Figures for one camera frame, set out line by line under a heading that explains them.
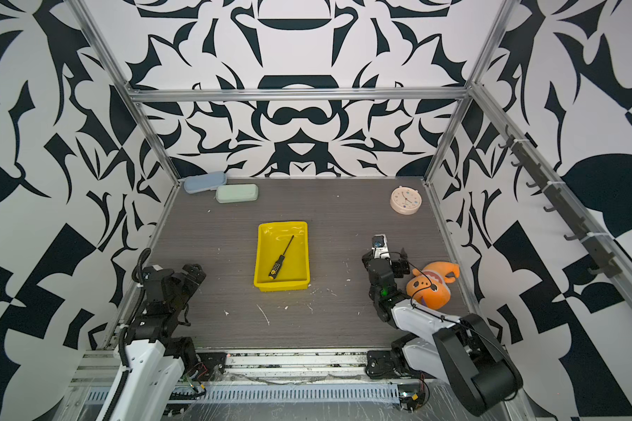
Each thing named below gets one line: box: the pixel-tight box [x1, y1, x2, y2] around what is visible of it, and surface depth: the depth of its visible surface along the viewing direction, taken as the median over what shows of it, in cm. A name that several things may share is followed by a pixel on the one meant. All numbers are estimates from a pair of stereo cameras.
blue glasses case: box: [183, 171, 228, 194], surface depth 118 cm
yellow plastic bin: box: [252, 220, 311, 293], surface depth 96 cm
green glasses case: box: [215, 183, 259, 204], surface depth 114 cm
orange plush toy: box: [406, 261, 460, 311], surface depth 84 cm
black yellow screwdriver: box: [268, 235, 295, 279], surface depth 93 cm
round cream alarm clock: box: [389, 185, 424, 216], surface depth 112 cm
